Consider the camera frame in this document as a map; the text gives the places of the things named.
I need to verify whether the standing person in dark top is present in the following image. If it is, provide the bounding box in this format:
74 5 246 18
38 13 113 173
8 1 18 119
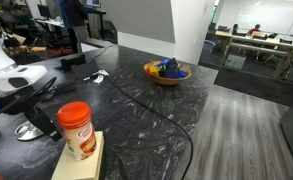
63 0 91 54

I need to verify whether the black computer monitor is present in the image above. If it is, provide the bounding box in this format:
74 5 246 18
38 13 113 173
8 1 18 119
37 3 52 20

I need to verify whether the black table outlet box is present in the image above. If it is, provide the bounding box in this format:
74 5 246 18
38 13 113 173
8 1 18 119
70 59 101 82

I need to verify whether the white paper tag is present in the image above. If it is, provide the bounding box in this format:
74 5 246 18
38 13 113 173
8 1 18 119
91 69 110 85

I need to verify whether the blue toy block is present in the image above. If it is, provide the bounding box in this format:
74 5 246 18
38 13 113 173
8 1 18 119
168 68 188 80
155 58 172 68

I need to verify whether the black flat device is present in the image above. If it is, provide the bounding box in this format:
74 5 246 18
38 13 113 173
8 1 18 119
40 79 78 100

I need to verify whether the dark grey toy block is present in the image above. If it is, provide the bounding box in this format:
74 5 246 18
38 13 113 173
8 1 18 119
166 57 180 72

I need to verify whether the white office desk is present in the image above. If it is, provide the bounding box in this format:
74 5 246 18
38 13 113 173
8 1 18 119
34 18 66 28

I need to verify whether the long black power cable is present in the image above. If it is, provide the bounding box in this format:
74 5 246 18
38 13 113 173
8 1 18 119
95 73 194 180

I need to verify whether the long wooden table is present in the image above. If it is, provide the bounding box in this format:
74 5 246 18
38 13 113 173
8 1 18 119
215 30 293 78

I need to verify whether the seated person in dark clothes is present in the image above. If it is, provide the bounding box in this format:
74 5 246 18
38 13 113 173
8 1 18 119
231 23 240 36

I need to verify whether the seated person in red shirt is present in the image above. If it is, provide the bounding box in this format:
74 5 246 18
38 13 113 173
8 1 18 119
247 23 262 36

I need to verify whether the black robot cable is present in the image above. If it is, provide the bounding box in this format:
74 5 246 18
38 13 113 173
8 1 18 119
32 76 58 101

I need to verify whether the creamer bottle with orange cap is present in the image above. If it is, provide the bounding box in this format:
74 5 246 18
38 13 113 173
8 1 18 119
56 101 98 162

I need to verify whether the black office chair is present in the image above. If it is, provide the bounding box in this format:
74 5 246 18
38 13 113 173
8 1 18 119
279 37 293 46
217 24 229 33

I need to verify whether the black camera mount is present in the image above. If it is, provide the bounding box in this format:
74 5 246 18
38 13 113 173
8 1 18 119
59 53 87 73

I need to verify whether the light wooden block stand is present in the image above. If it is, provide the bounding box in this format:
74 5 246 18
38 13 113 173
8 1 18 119
50 130 105 180

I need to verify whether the wooden bowl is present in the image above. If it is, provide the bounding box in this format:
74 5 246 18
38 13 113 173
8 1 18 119
143 60 192 87

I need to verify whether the yellow toy block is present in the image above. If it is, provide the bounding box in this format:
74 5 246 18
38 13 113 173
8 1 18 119
146 65 162 78

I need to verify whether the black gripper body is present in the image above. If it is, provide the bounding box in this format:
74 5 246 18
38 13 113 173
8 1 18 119
0 87 46 116

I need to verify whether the bin with blue rim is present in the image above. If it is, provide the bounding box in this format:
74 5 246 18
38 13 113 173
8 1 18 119
201 39 217 63

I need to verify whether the white wall whiteboard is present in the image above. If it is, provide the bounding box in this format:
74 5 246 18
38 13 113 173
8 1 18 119
234 2 293 35

